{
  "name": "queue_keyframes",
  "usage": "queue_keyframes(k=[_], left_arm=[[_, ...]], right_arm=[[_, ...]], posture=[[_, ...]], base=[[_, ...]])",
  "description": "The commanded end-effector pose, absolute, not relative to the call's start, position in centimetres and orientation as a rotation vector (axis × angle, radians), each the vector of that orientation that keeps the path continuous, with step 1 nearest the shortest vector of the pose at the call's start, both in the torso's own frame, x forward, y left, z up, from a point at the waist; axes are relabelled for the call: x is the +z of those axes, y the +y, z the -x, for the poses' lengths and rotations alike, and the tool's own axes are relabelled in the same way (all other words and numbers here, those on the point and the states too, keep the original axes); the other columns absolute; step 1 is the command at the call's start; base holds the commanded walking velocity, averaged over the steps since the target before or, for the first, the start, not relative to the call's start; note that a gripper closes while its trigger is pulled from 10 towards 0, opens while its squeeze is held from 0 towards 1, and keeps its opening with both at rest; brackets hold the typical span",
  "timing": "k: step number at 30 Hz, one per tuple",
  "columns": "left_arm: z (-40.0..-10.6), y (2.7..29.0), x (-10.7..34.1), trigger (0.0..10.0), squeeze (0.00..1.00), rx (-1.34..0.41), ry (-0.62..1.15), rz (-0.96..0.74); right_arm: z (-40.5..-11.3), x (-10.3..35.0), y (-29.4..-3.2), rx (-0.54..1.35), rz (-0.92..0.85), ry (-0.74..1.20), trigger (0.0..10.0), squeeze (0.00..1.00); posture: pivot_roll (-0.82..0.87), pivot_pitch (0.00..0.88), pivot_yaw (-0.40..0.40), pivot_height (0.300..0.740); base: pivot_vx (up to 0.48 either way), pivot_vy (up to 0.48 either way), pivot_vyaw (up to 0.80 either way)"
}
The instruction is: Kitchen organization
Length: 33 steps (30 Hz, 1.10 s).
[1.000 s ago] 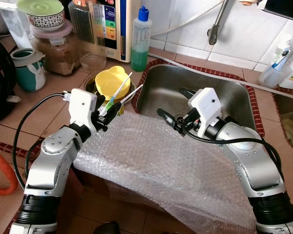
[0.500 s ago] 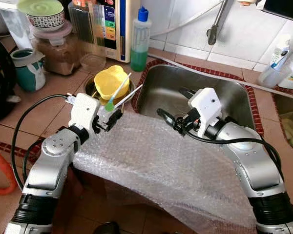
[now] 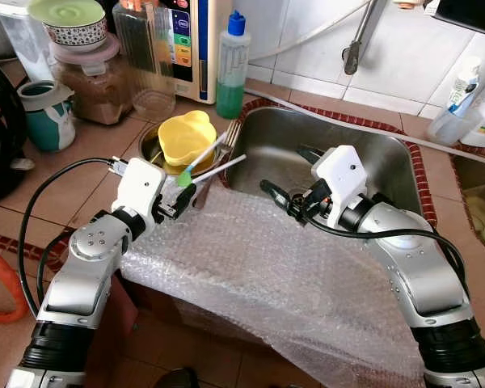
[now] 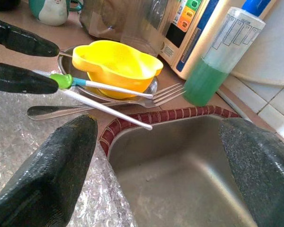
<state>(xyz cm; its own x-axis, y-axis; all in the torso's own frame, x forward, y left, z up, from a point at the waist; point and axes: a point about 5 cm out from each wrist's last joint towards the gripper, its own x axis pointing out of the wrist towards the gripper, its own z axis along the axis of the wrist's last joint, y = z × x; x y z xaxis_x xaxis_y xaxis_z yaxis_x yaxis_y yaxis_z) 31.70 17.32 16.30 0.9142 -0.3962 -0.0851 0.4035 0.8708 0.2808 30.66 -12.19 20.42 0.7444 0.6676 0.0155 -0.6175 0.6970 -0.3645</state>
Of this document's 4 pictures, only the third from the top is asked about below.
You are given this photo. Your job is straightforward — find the white stick green end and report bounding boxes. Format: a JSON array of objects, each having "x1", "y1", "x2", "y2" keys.
[{"x1": 176, "y1": 133, "x2": 227, "y2": 188}]

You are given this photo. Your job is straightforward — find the plain white stick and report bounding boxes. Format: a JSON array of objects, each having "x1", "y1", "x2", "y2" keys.
[{"x1": 190, "y1": 155, "x2": 248, "y2": 185}]

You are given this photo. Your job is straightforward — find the yellow plastic bowl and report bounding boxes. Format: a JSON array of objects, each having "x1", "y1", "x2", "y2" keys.
[{"x1": 158, "y1": 111, "x2": 219, "y2": 167}]

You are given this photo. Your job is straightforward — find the steel kitchen faucet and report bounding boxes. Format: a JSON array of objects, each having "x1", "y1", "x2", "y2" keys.
[{"x1": 344, "y1": 0, "x2": 389, "y2": 75}]

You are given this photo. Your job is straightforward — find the large stainless steel sink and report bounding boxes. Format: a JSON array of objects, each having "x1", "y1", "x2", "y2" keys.
[{"x1": 225, "y1": 105, "x2": 425, "y2": 235}]

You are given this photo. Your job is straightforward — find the metal fork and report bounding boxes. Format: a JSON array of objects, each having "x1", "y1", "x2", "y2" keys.
[{"x1": 225, "y1": 120, "x2": 245, "y2": 158}]

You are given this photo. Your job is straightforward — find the clear bubble wrap sheet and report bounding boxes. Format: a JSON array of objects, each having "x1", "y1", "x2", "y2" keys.
[{"x1": 117, "y1": 190, "x2": 437, "y2": 388}]

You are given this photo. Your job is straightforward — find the green soap bottle blue cap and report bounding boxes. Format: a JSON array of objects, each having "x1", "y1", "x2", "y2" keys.
[{"x1": 216, "y1": 10, "x2": 251, "y2": 120}]

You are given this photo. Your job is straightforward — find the pink-lidded container brown contents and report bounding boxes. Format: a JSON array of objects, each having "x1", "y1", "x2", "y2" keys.
[{"x1": 48, "y1": 34, "x2": 134, "y2": 126}]

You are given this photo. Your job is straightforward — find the beige water purifier appliance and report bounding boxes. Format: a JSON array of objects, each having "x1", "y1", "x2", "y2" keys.
[{"x1": 158, "y1": 0, "x2": 231, "y2": 104}]

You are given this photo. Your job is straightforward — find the teal ceramic jar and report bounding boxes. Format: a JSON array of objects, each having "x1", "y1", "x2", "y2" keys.
[{"x1": 16, "y1": 79, "x2": 76, "y2": 153}]

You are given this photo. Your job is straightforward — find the glass jar orange lid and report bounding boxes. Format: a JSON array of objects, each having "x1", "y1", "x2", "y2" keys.
[{"x1": 113, "y1": 0, "x2": 179, "y2": 122}]

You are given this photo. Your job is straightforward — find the small white bottle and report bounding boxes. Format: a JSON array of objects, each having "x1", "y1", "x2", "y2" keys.
[{"x1": 428, "y1": 57, "x2": 482, "y2": 146}]

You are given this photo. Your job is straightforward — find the small stainless steel sink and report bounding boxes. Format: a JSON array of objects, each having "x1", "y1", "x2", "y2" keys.
[{"x1": 451, "y1": 154, "x2": 485, "y2": 255}]

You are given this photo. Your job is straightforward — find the clear plastic food box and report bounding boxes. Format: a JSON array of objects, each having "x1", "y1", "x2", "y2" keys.
[{"x1": 462, "y1": 188, "x2": 485, "y2": 247}]

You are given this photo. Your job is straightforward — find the black bulky object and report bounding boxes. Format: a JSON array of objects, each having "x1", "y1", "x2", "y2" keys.
[{"x1": 0, "y1": 53, "x2": 29, "y2": 207}]

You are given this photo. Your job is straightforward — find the patterned ceramic bowl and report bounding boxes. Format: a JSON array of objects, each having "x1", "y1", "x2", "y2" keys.
[{"x1": 44, "y1": 20, "x2": 108, "y2": 53}]

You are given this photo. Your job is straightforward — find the black tray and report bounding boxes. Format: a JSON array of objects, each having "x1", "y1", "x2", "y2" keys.
[{"x1": 432, "y1": 0, "x2": 485, "y2": 37}]

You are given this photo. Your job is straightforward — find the green round lid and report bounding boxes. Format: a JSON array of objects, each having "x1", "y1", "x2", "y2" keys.
[{"x1": 28, "y1": 0, "x2": 106, "y2": 27}]

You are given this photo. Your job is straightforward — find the clear plastic container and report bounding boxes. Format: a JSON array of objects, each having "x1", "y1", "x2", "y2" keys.
[{"x1": 0, "y1": 0, "x2": 53, "y2": 82}]

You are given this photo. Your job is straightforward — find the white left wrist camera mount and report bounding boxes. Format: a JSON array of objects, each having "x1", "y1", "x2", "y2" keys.
[{"x1": 112, "y1": 158, "x2": 167, "y2": 231}]

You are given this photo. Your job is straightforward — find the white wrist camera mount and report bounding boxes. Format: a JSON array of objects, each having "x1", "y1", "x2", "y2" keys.
[
  {"x1": 112, "y1": 158, "x2": 167, "y2": 231},
  {"x1": 311, "y1": 145, "x2": 369, "y2": 229}
]

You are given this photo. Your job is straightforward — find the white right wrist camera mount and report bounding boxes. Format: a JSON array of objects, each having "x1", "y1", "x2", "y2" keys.
[{"x1": 311, "y1": 145, "x2": 369, "y2": 229}]

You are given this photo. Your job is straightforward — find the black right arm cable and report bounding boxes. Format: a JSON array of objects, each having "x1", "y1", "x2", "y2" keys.
[{"x1": 260, "y1": 179, "x2": 470, "y2": 300}]

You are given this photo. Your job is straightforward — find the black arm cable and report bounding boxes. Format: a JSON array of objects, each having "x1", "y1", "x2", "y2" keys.
[
  {"x1": 260, "y1": 179, "x2": 470, "y2": 300},
  {"x1": 18, "y1": 156, "x2": 126, "y2": 316}
]

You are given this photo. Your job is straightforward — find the white water hose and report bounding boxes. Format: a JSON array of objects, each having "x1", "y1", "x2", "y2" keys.
[{"x1": 249, "y1": 0, "x2": 373, "y2": 61}]

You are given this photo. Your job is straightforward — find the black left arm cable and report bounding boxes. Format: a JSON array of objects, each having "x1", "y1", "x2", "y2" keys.
[{"x1": 18, "y1": 156, "x2": 126, "y2": 316}]

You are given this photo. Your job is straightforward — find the orange hose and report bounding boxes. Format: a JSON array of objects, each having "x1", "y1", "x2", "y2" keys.
[{"x1": 0, "y1": 242, "x2": 29, "y2": 324}]

